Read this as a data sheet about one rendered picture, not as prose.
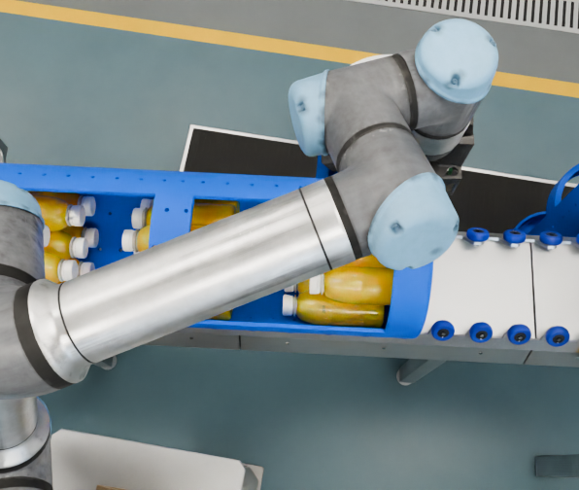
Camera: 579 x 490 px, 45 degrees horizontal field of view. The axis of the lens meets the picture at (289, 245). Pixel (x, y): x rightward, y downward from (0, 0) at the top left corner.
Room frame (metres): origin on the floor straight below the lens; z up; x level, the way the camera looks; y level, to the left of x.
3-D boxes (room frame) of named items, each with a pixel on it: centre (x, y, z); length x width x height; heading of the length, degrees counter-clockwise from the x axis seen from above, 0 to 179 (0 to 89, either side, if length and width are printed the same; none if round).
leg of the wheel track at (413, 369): (0.28, -0.38, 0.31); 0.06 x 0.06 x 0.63; 87
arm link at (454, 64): (0.36, -0.15, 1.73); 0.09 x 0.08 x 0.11; 106
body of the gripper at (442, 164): (0.36, -0.16, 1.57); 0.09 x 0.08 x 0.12; 87
